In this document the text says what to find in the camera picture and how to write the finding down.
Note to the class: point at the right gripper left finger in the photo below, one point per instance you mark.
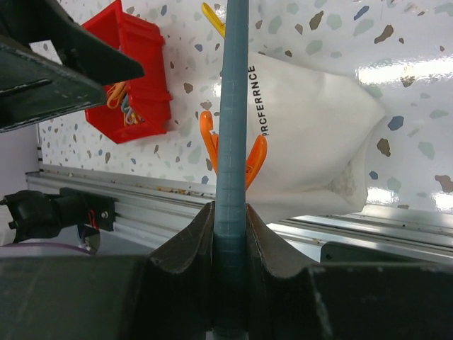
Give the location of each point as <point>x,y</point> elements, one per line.
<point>164,295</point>

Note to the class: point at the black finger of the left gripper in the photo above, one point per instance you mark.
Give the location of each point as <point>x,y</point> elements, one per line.
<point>51,66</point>

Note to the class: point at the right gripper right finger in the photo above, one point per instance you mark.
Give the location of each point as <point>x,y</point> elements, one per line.
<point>293,297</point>

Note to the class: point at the grey-blue clothes hanger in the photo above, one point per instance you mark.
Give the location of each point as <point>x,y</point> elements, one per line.
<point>229,239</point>

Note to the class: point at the white lettered underwear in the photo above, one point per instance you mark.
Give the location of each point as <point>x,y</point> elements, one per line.
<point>318,127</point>

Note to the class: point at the orange clothespin on grey hanger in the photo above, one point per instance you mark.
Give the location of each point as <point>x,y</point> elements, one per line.
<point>227,148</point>

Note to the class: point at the yellow clothespin on hanger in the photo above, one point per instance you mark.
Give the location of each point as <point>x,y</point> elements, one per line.
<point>212,17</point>

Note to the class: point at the colourful clothespins pile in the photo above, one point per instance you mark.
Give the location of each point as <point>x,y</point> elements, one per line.
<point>117,97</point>

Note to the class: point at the red clothespin bin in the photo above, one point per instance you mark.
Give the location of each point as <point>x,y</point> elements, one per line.
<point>148,95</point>

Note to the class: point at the aluminium rail frame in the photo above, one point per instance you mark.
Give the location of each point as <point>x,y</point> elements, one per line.
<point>148,212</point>

